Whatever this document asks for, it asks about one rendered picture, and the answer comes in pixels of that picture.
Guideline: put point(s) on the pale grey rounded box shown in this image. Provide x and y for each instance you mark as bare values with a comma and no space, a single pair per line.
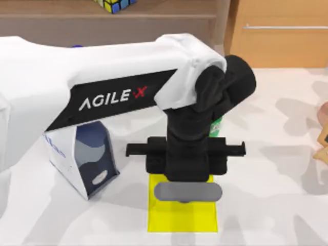
188,192

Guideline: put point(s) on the flat yellow square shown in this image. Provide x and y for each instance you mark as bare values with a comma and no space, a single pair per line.
182,217

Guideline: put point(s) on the green bottle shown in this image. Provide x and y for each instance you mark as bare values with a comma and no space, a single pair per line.
216,128

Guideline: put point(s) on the blue and white carton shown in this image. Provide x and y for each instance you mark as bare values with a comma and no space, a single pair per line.
77,164

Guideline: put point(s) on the wooden open shelf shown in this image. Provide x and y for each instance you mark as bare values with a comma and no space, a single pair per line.
153,23

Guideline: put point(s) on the small blue object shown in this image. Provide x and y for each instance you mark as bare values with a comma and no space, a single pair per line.
77,46

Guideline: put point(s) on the multicoloured puzzle cube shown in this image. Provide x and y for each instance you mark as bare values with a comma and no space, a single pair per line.
112,4

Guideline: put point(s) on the tan object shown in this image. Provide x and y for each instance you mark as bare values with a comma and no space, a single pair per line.
322,151

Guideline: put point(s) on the pink object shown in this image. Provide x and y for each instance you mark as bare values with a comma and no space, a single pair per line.
324,114

